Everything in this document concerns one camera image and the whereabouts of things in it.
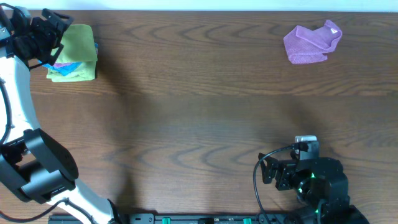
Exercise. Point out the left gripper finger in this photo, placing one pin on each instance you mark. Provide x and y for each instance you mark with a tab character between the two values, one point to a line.
57	22
47	57

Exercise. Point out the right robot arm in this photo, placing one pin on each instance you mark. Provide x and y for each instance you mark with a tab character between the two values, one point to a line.
320	184

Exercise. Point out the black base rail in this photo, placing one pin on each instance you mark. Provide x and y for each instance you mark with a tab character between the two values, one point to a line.
148	218

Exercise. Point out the folded blue cloth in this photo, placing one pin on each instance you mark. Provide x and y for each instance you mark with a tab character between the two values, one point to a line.
75	63

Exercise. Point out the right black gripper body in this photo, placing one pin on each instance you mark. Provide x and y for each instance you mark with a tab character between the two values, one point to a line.
285	167

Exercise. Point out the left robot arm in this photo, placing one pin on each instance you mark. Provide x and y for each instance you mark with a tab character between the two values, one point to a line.
34	166

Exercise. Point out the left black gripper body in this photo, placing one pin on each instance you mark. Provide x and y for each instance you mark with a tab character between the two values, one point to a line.
50	34

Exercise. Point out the folded purple cloth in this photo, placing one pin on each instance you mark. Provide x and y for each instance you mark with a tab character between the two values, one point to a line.
60	65

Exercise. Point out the light green cloth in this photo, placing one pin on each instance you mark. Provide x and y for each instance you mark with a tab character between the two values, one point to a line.
78	45

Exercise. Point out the folded green cloth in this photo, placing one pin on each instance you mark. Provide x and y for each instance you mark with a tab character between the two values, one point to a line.
84	72

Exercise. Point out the crumpled purple cloth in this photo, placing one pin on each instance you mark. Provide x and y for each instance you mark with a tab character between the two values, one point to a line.
305	46

